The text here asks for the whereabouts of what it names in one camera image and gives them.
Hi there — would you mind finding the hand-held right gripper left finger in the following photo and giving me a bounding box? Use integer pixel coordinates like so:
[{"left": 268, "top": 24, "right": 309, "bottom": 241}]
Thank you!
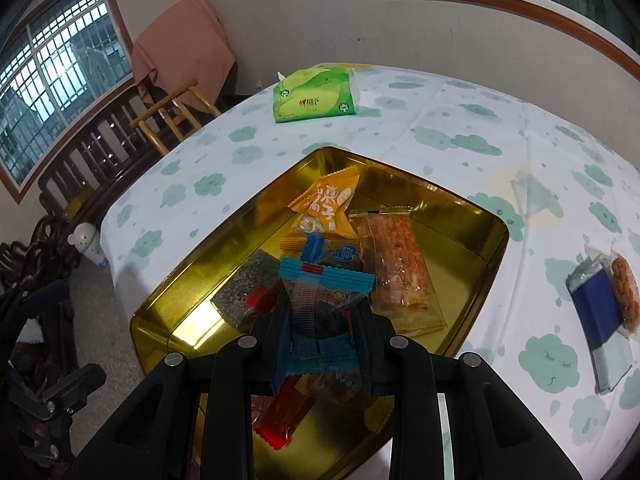
[{"left": 70, "top": 305, "right": 296, "bottom": 480}]

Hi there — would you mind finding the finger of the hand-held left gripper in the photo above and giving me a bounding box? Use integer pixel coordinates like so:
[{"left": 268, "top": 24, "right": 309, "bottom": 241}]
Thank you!
[{"left": 10, "top": 364, "right": 107, "bottom": 461}]

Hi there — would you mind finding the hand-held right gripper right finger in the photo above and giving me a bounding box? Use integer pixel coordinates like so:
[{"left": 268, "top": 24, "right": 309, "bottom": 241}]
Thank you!
[{"left": 349, "top": 304, "right": 583, "bottom": 480}]

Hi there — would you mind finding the light blue candy packet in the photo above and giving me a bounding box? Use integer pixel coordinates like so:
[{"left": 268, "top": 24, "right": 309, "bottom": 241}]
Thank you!
[{"left": 271, "top": 255, "right": 376, "bottom": 396}]

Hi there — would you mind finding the red snack packet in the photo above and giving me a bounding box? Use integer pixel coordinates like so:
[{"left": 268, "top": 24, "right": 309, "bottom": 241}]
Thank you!
[{"left": 254, "top": 377, "right": 313, "bottom": 453}]

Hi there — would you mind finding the dark speckled packet red label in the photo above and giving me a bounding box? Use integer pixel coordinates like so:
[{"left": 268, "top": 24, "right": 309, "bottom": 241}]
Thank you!
[{"left": 210, "top": 251, "right": 287, "bottom": 332}]

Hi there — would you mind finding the clear orange printed snack packet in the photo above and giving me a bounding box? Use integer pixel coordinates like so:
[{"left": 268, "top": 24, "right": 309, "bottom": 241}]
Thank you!
[{"left": 348, "top": 207, "right": 448, "bottom": 336}]

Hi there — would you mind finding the small blue round-logo packet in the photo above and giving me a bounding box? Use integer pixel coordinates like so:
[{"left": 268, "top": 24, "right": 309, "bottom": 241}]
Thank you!
[{"left": 299, "top": 234, "right": 364, "bottom": 273}]

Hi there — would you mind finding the red and gold tin box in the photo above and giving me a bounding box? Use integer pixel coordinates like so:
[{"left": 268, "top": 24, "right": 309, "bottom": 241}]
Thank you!
[{"left": 129, "top": 146, "right": 511, "bottom": 480}]

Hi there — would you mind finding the dark carved wooden chair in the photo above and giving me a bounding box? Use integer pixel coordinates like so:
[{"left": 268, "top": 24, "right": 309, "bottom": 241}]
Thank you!
[{"left": 0, "top": 215, "right": 81, "bottom": 376}]

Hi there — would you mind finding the white bear-shaped bottle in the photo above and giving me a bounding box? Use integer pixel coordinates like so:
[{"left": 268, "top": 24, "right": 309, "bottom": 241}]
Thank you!
[{"left": 70, "top": 221, "right": 108, "bottom": 268}]

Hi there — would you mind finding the yellow seat cushion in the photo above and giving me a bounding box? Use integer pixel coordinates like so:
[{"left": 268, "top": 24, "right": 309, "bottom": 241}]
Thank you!
[{"left": 64, "top": 194, "right": 103, "bottom": 220}]

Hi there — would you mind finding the navy blue snack packet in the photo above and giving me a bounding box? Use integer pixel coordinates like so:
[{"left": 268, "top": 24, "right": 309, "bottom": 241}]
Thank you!
[{"left": 570, "top": 275, "right": 626, "bottom": 353}]

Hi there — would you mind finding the pale blue snack packet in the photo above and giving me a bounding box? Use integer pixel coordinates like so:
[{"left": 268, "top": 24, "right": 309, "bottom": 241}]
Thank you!
[{"left": 566, "top": 255, "right": 635, "bottom": 395}]

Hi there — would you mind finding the green tissue pack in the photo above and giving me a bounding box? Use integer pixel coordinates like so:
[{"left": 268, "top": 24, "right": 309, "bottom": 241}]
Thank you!
[{"left": 271, "top": 64, "right": 358, "bottom": 125}]

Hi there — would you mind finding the white cloud-print tablecloth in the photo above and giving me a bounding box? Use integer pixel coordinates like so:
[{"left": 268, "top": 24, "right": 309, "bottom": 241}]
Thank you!
[{"left": 100, "top": 62, "right": 640, "bottom": 476}]

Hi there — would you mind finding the light wooden chair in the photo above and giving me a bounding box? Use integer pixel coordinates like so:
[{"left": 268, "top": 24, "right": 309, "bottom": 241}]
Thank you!
[{"left": 129, "top": 78, "right": 223, "bottom": 156}]

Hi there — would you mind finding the clear packet with orange cake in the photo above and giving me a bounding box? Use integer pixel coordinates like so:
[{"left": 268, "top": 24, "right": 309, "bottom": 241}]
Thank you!
[{"left": 602, "top": 250, "right": 640, "bottom": 333}]

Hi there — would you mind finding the pink cloth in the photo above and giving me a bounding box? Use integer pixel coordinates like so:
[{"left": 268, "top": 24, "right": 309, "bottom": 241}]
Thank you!
[{"left": 131, "top": 0, "right": 238, "bottom": 103}]

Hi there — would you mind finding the wood-framed window with bars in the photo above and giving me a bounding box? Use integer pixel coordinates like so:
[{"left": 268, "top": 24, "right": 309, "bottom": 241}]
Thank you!
[{"left": 0, "top": 0, "right": 136, "bottom": 206}]

